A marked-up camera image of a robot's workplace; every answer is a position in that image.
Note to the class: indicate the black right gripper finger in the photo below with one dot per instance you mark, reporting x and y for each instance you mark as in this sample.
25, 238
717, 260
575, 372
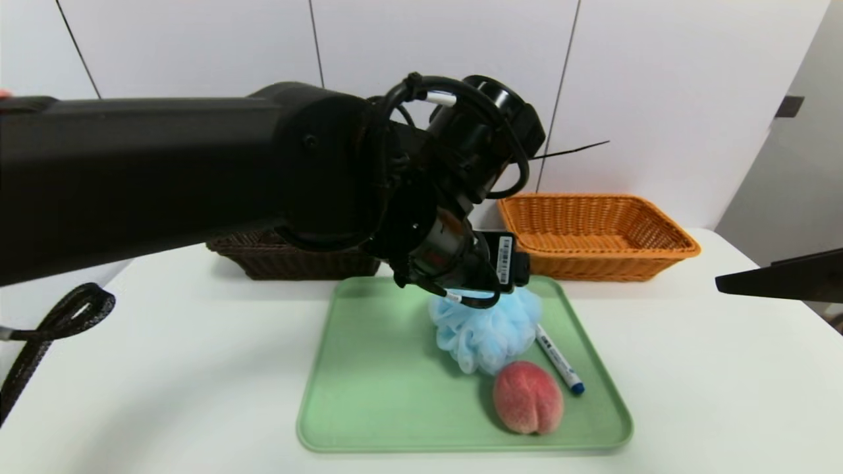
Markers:
790, 280

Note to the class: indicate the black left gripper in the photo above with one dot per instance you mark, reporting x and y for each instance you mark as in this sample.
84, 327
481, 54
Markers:
505, 259

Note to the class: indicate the light blue bath loofah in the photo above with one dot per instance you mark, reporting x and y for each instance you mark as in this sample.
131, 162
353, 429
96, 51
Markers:
487, 336

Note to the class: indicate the white marker with blue cap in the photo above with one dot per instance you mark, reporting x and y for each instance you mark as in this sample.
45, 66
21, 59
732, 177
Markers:
560, 362

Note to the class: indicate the pink peach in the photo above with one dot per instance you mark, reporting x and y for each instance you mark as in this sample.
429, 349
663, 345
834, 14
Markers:
527, 398

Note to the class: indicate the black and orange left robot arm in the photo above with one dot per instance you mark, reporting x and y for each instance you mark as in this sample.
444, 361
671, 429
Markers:
164, 171

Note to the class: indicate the orange wicker basket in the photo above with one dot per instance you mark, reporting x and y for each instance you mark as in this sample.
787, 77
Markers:
593, 263

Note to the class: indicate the dark brown wicker basket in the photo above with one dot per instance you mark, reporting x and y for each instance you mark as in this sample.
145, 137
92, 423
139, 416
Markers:
296, 263

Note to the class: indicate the thin black zip tie tail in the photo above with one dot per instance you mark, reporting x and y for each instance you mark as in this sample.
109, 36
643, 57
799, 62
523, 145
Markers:
573, 150

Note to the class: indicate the green plastic tray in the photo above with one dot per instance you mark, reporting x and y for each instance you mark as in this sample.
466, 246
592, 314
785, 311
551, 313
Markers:
382, 395

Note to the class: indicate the dark wall bracket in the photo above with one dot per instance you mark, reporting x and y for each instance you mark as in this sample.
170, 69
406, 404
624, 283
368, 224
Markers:
788, 107

